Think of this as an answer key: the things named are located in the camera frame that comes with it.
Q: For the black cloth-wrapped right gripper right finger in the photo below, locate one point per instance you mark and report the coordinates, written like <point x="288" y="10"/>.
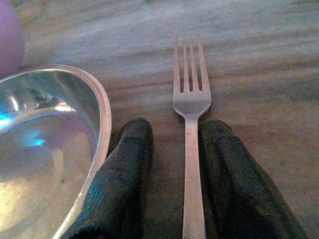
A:
<point x="239" y="189"/>

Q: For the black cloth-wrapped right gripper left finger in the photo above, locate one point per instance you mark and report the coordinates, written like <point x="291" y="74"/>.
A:
<point x="117" y="189"/>

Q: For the silver metal fork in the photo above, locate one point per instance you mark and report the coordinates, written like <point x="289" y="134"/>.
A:
<point x="192" y="139"/>

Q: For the purple round cup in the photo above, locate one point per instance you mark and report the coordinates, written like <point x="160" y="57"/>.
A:
<point x="10" y="37"/>

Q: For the shiny steel bowl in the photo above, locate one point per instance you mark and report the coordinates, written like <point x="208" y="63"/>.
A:
<point x="47" y="149"/>

